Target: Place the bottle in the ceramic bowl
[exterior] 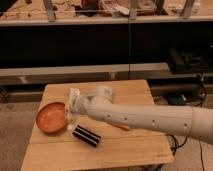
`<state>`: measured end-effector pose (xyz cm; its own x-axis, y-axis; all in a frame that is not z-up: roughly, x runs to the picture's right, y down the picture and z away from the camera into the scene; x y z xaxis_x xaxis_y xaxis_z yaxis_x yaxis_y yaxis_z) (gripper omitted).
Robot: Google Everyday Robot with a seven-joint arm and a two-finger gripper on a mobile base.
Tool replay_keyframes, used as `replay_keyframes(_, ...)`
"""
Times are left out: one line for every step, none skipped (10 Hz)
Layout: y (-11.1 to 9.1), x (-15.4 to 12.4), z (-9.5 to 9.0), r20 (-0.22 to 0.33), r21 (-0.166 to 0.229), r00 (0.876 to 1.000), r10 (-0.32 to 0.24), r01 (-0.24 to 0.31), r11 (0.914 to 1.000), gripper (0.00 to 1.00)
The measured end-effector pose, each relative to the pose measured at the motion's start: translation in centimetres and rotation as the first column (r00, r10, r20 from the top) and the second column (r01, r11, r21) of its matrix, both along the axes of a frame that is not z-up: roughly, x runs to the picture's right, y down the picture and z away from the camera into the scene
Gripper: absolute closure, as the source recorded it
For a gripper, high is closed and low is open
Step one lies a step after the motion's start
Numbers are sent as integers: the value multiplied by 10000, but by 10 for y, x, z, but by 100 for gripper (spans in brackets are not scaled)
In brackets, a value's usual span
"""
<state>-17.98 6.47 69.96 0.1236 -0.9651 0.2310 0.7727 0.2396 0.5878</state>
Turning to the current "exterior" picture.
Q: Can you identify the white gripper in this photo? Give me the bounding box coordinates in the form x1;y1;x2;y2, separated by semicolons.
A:
65;88;80;119

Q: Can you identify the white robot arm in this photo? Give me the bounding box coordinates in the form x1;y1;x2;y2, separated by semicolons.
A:
65;86;213;145

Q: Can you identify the orange ceramic bowl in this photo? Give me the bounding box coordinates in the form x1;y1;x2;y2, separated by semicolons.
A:
36;102;67;133

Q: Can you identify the black striped rectangular box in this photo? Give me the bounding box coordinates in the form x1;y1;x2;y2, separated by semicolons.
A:
73;125;101;147

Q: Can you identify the wooden table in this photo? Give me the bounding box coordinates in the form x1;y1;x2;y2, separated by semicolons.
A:
21;80;174;171

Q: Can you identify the orange carrot toy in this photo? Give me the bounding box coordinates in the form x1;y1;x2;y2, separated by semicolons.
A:
112;124;130;131

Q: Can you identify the long metal shelf rack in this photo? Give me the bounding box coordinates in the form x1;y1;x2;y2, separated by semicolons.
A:
0;0;213;85

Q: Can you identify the black equipment on shelf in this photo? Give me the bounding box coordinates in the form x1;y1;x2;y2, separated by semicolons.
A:
167;48;213;74

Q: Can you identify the black floor cable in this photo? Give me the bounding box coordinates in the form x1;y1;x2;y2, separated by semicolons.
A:
166;134;189;156

